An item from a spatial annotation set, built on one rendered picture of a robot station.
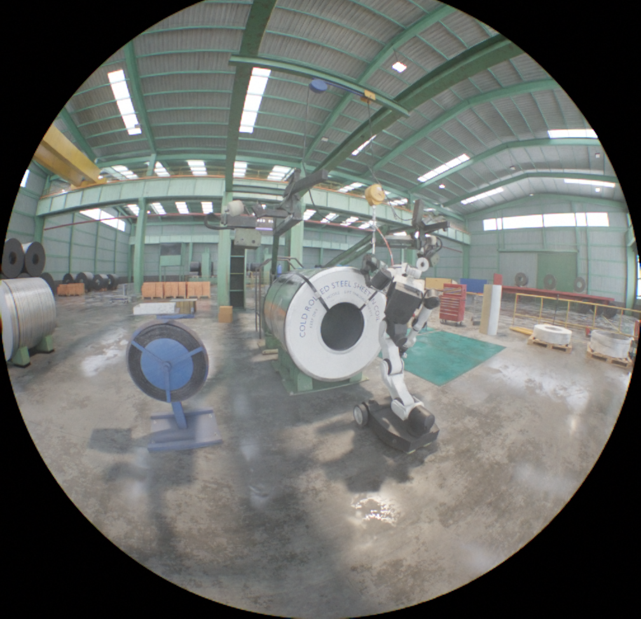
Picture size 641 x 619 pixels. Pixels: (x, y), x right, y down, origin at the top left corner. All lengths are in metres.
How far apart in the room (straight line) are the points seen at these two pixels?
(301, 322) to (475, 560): 2.20
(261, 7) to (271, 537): 3.77
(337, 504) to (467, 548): 0.81
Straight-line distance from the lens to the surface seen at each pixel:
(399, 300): 1.57
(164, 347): 1.67
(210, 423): 2.10
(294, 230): 6.87
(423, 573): 1.38
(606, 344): 6.12
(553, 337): 5.99
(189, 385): 1.78
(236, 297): 8.27
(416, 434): 1.75
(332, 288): 2.08
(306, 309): 2.00
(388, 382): 1.89
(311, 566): 1.31
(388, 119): 3.77
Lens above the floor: 1.27
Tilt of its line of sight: 6 degrees down
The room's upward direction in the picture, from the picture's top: 2 degrees clockwise
